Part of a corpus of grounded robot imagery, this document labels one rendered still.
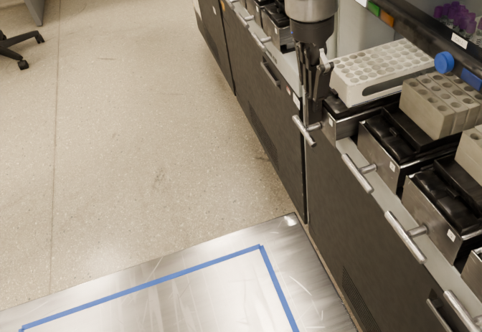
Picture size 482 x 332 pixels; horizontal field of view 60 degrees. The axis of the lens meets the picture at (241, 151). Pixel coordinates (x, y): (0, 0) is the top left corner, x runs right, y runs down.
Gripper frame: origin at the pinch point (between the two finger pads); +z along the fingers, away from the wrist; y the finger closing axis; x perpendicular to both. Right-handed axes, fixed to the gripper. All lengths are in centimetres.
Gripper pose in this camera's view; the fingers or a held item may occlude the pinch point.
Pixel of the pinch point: (313, 107)
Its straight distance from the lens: 86.5
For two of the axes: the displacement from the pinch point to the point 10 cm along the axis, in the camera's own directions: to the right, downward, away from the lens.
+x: -9.5, 3.0, -1.3
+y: -3.0, -6.3, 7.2
